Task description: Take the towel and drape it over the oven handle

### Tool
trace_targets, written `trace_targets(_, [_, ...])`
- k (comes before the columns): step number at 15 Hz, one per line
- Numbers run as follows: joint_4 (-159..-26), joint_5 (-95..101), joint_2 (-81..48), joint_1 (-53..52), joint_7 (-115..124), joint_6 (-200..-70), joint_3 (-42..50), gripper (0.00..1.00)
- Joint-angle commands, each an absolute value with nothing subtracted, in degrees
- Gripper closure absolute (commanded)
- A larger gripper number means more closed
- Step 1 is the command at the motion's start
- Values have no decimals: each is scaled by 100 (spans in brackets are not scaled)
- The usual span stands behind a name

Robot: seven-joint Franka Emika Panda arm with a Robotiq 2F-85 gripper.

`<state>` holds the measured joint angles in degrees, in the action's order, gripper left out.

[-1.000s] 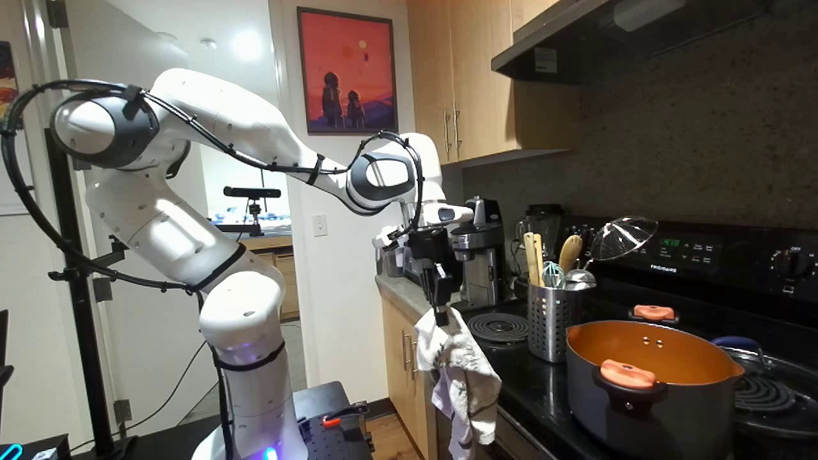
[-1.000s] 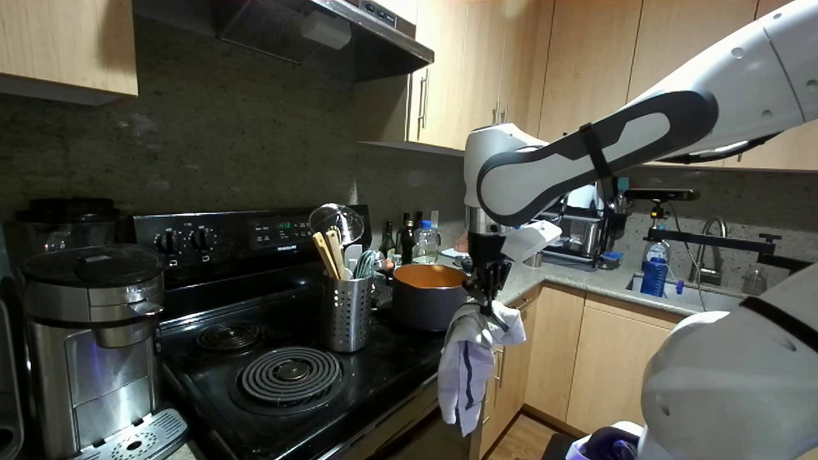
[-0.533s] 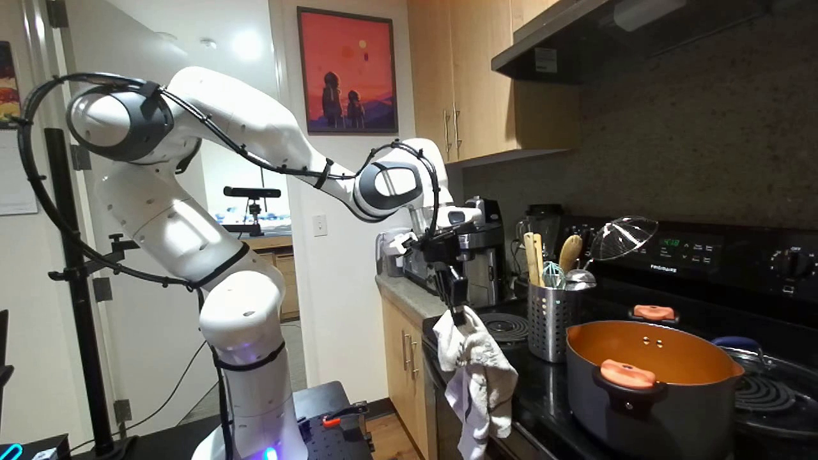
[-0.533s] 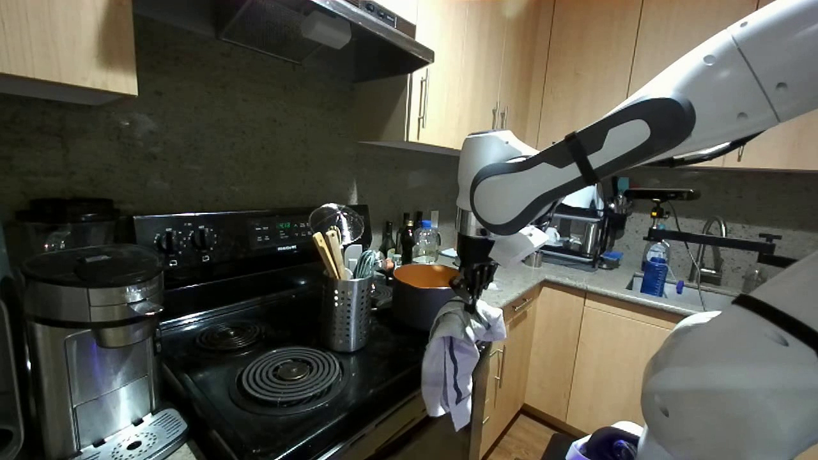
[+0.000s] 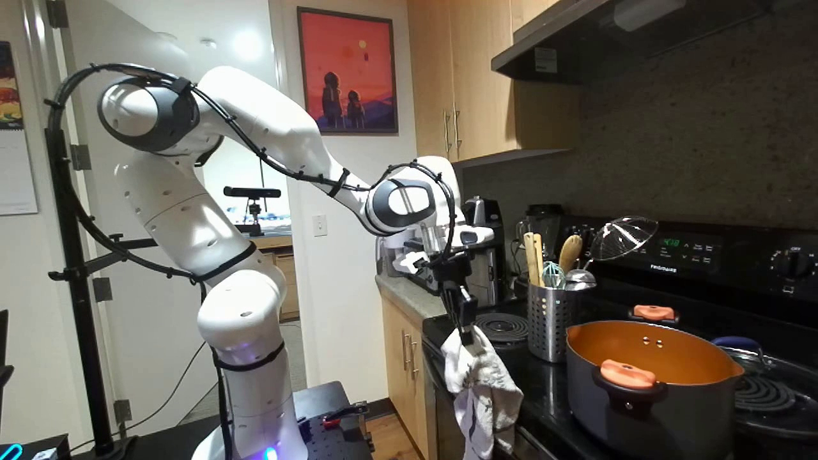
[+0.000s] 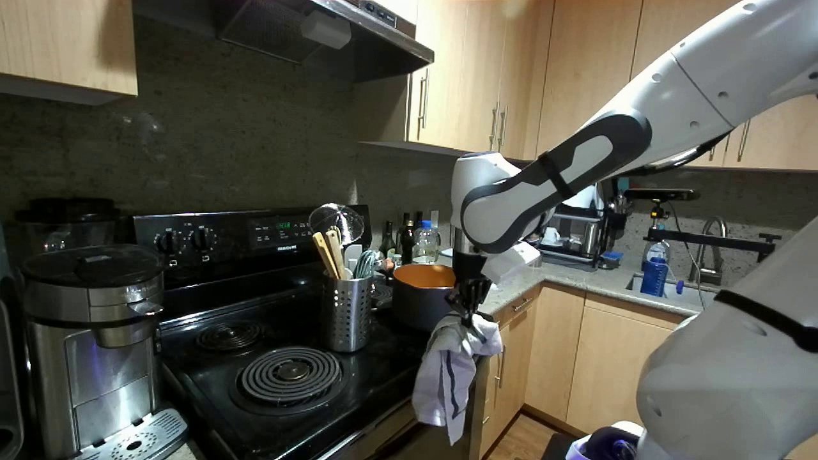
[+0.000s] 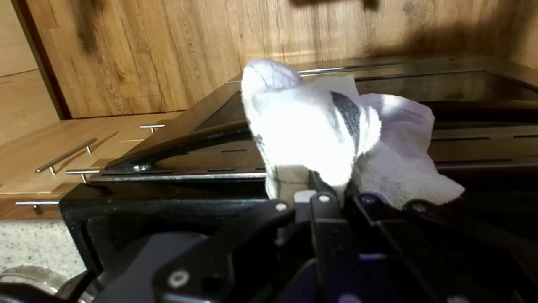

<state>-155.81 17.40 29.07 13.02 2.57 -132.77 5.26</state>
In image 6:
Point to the teal spatula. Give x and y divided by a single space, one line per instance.
364 260

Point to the dark glass bottle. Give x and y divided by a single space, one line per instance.
408 241

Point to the wooden spoon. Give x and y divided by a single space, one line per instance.
321 255
332 250

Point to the light wood lower cabinets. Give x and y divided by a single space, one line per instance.
588 359

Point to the long black mount bar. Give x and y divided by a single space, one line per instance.
707 238

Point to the chrome faucet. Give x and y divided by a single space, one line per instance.
707 255

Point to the large coil burner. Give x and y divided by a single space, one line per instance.
289 374

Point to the metal dish rack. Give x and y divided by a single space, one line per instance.
578 238

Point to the white striped towel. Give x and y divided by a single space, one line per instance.
449 374

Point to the steel coffee maker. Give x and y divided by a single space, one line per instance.
93 339

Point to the white bowl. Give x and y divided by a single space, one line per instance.
588 200

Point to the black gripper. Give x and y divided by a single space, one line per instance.
472 283

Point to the dark pot orange inside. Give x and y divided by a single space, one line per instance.
422 296

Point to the small coil burner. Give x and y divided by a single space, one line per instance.
226 337

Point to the white cup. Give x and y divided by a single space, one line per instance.
551 235

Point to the blue bottle white cap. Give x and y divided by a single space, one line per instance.
656 274

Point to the steel ladle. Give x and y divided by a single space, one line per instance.
332 219

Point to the short black mount bar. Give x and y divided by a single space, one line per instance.
660 195

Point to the black range hood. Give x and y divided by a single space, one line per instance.
283 25

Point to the light wood upper cabinet row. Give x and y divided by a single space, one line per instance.
513 67

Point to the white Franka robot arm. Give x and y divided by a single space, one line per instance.
681 92

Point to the black electric stove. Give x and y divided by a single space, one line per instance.
257 410

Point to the single light wood upper cabinet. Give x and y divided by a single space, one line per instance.
67 40

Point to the steel utensil holder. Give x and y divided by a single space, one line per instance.
345 314

